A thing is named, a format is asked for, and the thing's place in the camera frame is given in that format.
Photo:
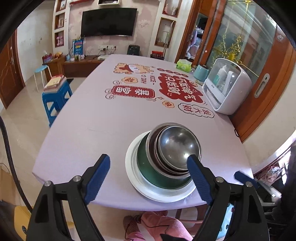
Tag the teal cup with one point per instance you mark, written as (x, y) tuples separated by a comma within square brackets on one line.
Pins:
[(201, 73)]

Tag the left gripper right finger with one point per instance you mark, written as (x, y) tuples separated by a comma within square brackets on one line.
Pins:
[(247, 222)]

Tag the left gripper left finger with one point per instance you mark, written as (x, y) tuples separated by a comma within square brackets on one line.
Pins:
[(48, 222)]

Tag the pink steel bowl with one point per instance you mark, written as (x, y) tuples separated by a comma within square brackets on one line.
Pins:
[(152, 146)]

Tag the white paper plate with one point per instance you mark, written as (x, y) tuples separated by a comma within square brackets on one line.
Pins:
[(146, 188)]

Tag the large steel bowl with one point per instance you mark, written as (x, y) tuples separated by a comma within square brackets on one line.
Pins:
[(168, 146)]

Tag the small steel bowl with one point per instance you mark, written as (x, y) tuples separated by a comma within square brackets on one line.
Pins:
[(176, 144)]

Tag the green plate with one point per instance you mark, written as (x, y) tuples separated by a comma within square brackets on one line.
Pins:
[(152, 175)]

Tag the green tissue pack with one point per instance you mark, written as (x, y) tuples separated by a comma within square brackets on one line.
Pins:
[(184, 65)]

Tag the blue plastic stool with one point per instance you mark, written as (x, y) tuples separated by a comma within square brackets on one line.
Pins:
[(54, 101)]

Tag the black television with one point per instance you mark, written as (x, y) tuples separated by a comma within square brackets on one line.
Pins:
[(108, 22)]

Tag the white bottle sterilizer cabinet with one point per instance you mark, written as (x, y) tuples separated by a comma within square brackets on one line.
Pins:
[(226, 86)]

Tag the black air fryer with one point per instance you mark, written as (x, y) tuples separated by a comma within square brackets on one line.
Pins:
[(133, 50)]

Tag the wooden tv cabinet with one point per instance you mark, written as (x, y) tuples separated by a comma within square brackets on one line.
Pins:
[(75, 68)]

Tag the stack of books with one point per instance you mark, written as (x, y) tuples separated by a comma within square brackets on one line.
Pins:
[(55, 83)]

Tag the printed pink tablecloth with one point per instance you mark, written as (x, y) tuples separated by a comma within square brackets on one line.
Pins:
[(122, 98)]

